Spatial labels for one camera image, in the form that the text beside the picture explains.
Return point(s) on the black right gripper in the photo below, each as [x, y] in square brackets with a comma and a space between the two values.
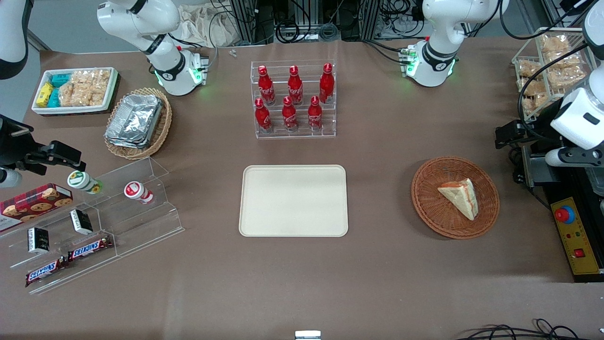
[10, 146]

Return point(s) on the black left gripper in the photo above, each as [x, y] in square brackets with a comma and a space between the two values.
[539, 126]

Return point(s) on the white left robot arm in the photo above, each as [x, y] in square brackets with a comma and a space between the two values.
[439, 33]

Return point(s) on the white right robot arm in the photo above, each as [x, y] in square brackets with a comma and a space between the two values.
[163, 54]

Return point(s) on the white rectangular snack tray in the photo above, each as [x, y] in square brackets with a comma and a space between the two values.
[78, 110]

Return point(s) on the triangular wrapped sandwich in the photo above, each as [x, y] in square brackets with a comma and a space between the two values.
[461, 196]

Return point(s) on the brown round wicker basket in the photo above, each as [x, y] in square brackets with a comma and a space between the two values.
[429, 208]

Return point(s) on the light oval wicker basket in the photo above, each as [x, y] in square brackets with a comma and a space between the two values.
[163, 127]

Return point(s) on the cream rectangular tray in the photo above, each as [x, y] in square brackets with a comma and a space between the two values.
[293, 200]

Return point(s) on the green lid yoghurt cup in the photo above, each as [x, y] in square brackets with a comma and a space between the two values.
[80, 181]

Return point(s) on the clear cracker snack bag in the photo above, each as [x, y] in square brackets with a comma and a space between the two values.
[566, 71]
[528, 69]
[555, 43]
[534, 94]

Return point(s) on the red tartan cookie box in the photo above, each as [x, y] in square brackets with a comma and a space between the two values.
[33, 203]

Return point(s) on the teal snack packet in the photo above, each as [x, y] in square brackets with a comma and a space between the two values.
[60, 80]
[54, 98]

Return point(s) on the yellow snack packet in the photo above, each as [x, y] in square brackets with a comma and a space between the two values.
[45, 94]

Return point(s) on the clear rice cracker bag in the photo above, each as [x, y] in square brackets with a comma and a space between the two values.
[96, 87]
[70, 92]

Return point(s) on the small black white box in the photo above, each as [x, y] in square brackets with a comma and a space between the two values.
[38, 240]
[81, 222]

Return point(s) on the stacked aluminium foil containers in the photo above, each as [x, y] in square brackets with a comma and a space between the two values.
[134, 120]

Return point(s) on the red lid yoghurt cup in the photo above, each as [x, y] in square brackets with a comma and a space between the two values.
[136, 191]

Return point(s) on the red emergency stop button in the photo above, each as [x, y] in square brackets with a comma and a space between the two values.
[565, 215]

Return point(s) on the Snickers chocolate bar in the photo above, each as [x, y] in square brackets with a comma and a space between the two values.
[45, 272]
[89, 249]

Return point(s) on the clear acrylic tiered shelf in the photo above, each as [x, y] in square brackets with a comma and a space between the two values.
[141, 226]

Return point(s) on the black equipment stand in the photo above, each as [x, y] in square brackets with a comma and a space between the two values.
[597, 226]

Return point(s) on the yellow control box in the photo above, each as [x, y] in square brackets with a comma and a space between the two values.
[578, 245]

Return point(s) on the red cola bottle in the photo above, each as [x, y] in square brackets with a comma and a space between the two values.
[289, 115]
[326, 85]
[266, 87]
[295, 87]
[263, 117]
[315, 115]

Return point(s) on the beige crumpled cloth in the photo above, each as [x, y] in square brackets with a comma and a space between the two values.
[207, 26]

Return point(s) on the clear acrylic bottle rack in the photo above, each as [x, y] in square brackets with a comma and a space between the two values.
[292, 134]

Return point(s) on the small white device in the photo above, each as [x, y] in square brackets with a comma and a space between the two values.
[307, 335]

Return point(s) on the grey metal bracket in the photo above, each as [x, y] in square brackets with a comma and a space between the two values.
[535, 165]

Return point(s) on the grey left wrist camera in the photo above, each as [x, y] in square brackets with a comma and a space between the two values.
[573, 156]

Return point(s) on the aluminium frame profile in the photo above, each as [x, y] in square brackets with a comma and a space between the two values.
[243, 21]

